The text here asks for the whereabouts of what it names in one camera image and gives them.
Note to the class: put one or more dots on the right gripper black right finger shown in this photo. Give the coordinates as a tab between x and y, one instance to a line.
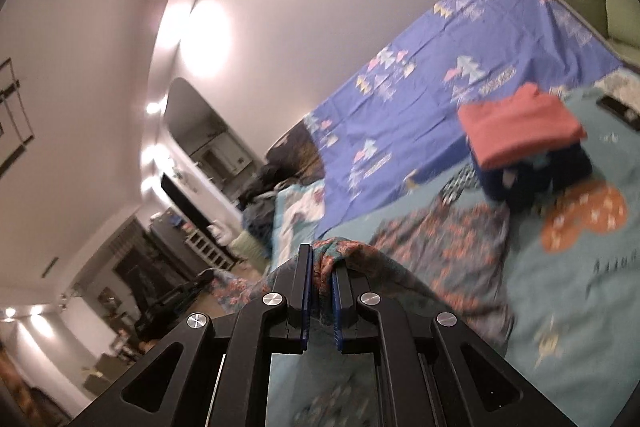
432	370

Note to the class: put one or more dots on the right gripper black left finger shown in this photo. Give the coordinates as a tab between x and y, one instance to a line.
214	372

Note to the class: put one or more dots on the dark clothes pile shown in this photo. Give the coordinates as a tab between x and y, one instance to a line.
257	201

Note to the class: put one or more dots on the green cushion left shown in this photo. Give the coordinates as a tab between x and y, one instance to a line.
247	248

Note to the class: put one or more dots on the white plush toy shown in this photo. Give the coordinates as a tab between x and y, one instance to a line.
221	232

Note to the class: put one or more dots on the teal printed bed cover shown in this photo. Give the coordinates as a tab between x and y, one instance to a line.
571	270

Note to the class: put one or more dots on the white patterned quilt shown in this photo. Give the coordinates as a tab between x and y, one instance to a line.
299	209

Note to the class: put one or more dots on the navy star fleece garment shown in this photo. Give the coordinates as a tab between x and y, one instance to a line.
519	184

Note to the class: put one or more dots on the dark headboard with tree picture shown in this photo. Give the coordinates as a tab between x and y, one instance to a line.
296	152

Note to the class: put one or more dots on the folded pink garment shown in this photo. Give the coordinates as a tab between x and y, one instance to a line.
528	123

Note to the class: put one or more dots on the purple tree-print sheet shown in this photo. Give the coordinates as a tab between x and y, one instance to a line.
394	123

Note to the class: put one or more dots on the black remote on bed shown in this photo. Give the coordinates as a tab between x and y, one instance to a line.
621	111

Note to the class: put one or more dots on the green pillow right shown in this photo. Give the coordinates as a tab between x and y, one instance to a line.
615	20

